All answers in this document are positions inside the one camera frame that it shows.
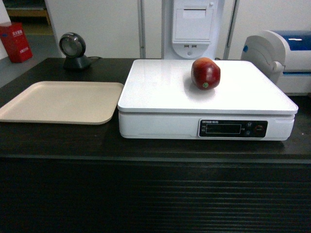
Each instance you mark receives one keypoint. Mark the dark red mango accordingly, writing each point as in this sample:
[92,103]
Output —
[205,74]

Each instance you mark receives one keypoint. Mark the white checkout scale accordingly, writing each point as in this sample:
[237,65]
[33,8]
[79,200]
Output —
[160,101]

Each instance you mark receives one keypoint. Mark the black checkout counter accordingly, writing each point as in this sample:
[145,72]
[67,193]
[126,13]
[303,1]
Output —
[57,178]

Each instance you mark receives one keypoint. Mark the beige plastic tray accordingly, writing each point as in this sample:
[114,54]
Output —
[88,103]

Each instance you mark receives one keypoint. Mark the white receipt printer kiosk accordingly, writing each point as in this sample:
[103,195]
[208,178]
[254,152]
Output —
[190,28]

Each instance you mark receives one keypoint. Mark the black barcode scanner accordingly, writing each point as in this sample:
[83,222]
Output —
[73,47]

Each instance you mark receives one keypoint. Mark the white blue label printer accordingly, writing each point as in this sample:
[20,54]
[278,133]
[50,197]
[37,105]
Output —
[284,57]

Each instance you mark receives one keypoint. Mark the red fire extinguisher box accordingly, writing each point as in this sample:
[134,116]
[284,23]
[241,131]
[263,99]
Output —
[15,42]

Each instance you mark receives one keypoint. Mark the wooden table in background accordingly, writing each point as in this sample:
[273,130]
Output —
[29,11]

